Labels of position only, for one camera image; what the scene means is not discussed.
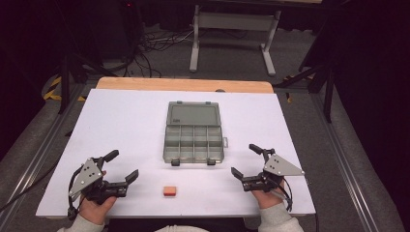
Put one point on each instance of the clear plastic compartment box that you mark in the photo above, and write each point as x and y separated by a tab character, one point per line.
193	133

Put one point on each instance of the yellow black floor tape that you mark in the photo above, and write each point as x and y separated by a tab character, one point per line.
53	88

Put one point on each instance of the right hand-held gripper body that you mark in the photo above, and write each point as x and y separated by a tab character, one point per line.
278	167

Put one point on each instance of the grey metal table frame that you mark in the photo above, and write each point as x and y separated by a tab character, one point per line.
232	22

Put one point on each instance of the aluminium floor rail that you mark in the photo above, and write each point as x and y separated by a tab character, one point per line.
345	167
35	161

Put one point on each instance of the person's left hand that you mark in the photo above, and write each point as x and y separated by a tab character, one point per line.
94	210

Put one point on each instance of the black tripod stand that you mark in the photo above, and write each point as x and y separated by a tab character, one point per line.
324	80
67	77

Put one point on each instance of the small orange block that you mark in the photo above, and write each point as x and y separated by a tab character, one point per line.
169	191

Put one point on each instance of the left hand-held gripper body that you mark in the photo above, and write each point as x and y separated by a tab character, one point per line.
86	176

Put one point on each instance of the person's right hand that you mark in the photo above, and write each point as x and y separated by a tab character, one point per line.
266	199

